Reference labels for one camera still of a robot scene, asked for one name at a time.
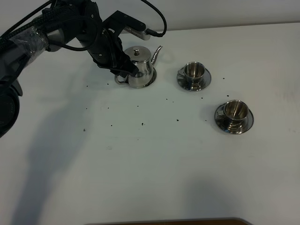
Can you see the far stainless steel saucer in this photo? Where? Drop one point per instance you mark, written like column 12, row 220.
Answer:
column 194, row 86

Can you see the stainless steel teacup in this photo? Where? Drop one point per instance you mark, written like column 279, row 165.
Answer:
column 192, row 72
column 233, row 111

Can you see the near stainless steel teacup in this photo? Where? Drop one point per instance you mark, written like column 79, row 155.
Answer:
column 233, row 111

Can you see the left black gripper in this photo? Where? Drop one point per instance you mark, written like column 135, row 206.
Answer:
column 99, row 41

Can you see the stainless steel saucer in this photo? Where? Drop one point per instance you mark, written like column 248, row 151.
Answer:
column 238, row 128
column 194, row 86

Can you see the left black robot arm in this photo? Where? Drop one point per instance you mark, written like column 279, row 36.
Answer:
column 58, row 24

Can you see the far stainless steel teacup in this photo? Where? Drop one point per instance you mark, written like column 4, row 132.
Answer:
column 192, row 72

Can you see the near stainless steel saucer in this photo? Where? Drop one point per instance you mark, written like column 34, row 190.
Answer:
column 238, row 128

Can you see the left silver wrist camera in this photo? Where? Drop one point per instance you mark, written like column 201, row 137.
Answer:
column 140, row 34

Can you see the stainless steel teapot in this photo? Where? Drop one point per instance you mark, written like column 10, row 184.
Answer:
column 142, row 58

